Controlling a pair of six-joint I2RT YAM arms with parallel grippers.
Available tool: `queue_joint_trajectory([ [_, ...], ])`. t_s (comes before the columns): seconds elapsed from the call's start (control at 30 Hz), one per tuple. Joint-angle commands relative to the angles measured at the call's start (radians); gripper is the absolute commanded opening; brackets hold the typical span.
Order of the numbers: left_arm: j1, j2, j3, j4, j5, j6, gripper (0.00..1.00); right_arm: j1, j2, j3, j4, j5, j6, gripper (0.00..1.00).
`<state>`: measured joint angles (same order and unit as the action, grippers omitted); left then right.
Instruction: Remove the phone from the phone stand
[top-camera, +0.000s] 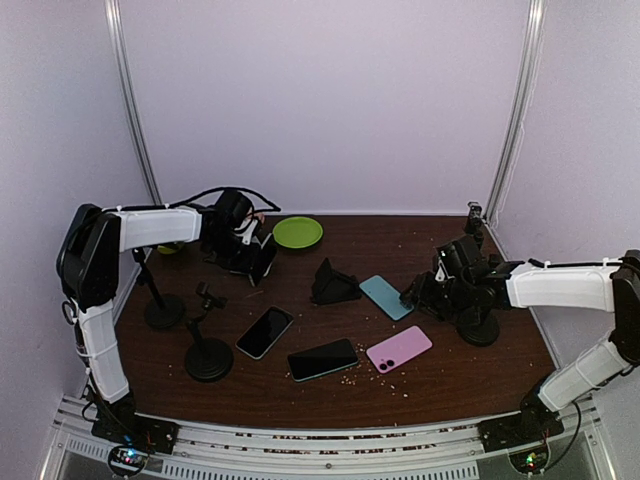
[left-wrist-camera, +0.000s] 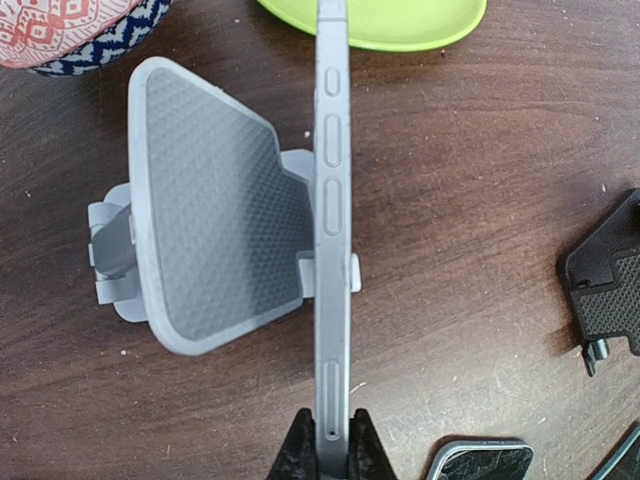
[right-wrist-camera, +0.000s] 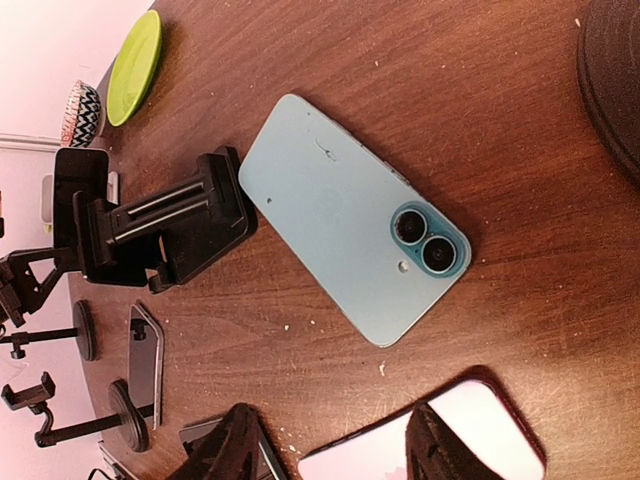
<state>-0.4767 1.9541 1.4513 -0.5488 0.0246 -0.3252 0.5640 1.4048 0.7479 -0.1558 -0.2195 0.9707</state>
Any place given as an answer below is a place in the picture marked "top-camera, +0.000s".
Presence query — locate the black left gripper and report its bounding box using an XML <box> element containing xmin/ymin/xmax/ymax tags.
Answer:
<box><xmin>205</xmin><ymin>230</ymin><xmax>261</xmax><ymax>273</ymax></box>

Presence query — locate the pink phone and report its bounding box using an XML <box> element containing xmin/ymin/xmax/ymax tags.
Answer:
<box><xmin>366</xmin><ymin>326</ymin><xmax>433</xmax><ymax>374</ymax></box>

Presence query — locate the black triangular phone stand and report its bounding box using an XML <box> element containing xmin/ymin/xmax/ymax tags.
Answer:
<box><xmin>311</xmin><ymin>258</ymin><xmax>362</xmax><ymax>305</ymax></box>

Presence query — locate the black phone teal case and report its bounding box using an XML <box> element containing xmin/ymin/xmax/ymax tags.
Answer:
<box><xmin>287</xmin><ymin>338</ymin><xmax>359</xmax><ymax>382</ymax></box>

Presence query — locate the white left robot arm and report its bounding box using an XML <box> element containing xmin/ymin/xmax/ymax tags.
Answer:
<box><xmin>56</xmin><ymin>187</ymin><xmax>276</xmax><ymax>444</ymax></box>

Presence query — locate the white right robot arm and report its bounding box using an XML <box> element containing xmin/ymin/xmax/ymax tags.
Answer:
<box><xmin>399</xmin><ymin>234</ymin><xmax>639</xmax><ymax>451</ymax></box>

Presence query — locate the lime green bowl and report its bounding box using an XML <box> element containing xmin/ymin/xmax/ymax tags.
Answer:
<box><xmin>156</xmin><ymin>243</ymin><xmax>183</xmax><ymax>255</ymax></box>

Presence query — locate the lime green plate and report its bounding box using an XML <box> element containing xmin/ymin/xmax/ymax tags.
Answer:
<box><xmin>272</xmin><ymin>216</ymin><xmax>324</xmax><ymax>250</ymax></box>

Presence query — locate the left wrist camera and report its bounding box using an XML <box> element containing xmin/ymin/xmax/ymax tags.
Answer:
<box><xmin>233</xmin><ymin>213</ymin><xmax>265</xmax><ymax>245</ymax></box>

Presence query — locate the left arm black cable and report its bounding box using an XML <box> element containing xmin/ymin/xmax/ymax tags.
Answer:
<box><xmin>59</xmin><ymin>185</ymin><xmax>282</xmax><ymax>331</ymax></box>

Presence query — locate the front aluminium rail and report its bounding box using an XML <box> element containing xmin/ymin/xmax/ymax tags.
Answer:
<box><xmin>36</xmin><ymin>396</ymin><xmax>621</xmax><ymax>479</ymax></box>

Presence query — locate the left aluminium frame post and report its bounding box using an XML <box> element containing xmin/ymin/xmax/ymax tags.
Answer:
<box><xmin>104</xmin><ymin>0</ymin><xmax>163</xmax><ymax>206</ymax></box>

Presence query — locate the aluminium frame post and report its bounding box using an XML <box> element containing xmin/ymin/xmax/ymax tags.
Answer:
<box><xmin>104</xmin><ymin>0</ymin><xmax>163</xmax><ymax>206</ymax></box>
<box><xmin>485</xmin><ymin>0</ymin><xmax>547</xmax><ymax>226</ymax></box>

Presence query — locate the right aluminium frame post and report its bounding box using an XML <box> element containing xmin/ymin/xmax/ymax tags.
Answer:
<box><xmin>485</xmin><ymin>0</ymin><xmax>547</xmax><ymax>226</ymax></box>

